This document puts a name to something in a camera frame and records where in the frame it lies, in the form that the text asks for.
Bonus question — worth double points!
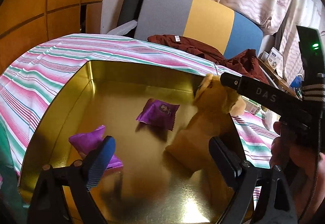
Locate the yellow plush toy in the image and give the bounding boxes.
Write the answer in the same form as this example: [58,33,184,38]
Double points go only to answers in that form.
[165,74,246,172]

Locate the white medicine box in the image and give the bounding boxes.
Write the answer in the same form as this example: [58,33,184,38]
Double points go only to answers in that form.
[267,47,283,72]

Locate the wooden side shelf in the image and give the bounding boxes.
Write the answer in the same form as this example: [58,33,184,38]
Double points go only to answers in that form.
[258,58,296,97]

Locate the purple candy packet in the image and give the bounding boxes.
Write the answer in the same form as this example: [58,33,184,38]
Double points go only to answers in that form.
[68,125,123,170]
[136,98,180,131]

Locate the dark red garment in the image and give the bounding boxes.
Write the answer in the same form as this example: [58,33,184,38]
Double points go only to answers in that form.
[148,35,269,84]

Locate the blue cup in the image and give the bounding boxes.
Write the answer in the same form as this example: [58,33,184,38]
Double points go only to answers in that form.
[290,74,303,92]

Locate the white plastic item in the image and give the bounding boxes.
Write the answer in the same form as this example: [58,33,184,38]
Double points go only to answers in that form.
[262,110,280,130]

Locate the grey yellow blue headboard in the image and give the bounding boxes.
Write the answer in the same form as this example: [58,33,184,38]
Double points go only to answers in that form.
[134,0,263,59]

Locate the gold metal tin box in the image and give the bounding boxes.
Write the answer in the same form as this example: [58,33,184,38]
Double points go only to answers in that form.
[17,59,255,224]

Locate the green cardboard box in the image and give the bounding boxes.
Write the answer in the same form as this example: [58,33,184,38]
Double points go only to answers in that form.
[244,99,261,115]

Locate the wooden wardrobe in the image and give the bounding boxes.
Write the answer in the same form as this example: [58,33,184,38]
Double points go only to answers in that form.
[1,0,103,72]

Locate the striped bed sheet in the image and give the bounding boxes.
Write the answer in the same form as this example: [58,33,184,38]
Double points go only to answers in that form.
[0,33,280,214]

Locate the right hand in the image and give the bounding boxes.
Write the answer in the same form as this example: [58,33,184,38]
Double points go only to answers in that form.
[269,122,324,223]

